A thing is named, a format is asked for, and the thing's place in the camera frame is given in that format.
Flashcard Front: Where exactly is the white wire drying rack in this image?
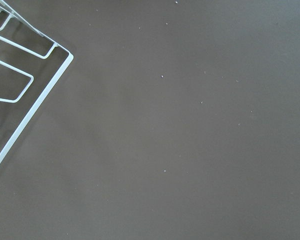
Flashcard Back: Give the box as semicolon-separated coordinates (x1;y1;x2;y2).
0;0;74;165

